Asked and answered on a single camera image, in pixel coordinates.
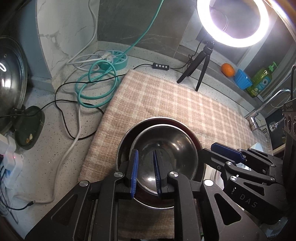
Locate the dark green lid holder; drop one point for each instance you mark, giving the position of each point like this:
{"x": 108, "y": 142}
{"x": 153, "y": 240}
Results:
{"x": 28, "y": 124}

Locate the blue ribbed cup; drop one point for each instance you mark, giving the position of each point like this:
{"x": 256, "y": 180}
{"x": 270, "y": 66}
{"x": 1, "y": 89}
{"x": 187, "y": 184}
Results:
{"x": 242, "y": 80}

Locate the green dish soap bottle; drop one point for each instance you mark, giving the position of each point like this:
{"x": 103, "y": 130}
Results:
{"x": 261, "y": 80}

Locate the black inline light remote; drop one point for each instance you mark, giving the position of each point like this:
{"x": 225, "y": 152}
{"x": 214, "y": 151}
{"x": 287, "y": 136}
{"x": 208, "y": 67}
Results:
{"x": 160, "y": 66}

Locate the chrome faucet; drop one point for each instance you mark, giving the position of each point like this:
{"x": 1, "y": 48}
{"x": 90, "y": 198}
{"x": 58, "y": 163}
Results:
{"x": 250, "y": 117}

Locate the white ring light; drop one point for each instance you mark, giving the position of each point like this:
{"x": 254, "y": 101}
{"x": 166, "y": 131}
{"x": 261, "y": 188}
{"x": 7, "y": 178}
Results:
{"x": 237, "y": 24}

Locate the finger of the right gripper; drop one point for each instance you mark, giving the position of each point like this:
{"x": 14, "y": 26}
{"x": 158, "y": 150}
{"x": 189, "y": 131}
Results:
{"x": 228, "y": 152}

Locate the orange tangerine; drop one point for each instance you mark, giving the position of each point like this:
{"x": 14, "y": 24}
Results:
{"x": 227, "y": 70}

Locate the checkered beige cloth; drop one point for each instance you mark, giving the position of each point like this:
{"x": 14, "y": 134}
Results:
{"x": 141, "y": 96}

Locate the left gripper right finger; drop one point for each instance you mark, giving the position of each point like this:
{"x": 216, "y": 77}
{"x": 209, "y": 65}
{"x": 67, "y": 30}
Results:
{"x": 161, "y": 169}

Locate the teal round power strip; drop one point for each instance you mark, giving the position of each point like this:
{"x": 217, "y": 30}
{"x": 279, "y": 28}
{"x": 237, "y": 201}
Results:
{"x": 117, "y": 58}

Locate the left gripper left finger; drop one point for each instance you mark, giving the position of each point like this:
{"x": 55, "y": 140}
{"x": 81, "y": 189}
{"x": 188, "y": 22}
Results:
{"x": 130, "y": 170}

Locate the white ceramic bowl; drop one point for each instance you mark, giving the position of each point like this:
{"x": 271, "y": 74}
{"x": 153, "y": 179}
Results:
{"x": 257, "y": 146}

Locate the black tripod stand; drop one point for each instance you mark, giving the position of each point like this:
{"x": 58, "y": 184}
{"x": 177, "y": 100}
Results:
{"x": 204, "y": 55}

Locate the red steel bowl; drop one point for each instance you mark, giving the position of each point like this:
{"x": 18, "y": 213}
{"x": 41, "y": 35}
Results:
{"x": 169, "y": 121}

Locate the large steel bowl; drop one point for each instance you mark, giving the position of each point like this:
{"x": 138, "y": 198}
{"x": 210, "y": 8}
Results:
{"x": 164, "y": 145}

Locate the glass pot lid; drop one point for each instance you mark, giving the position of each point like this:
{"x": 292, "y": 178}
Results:
{"x": 14, "y": 76}

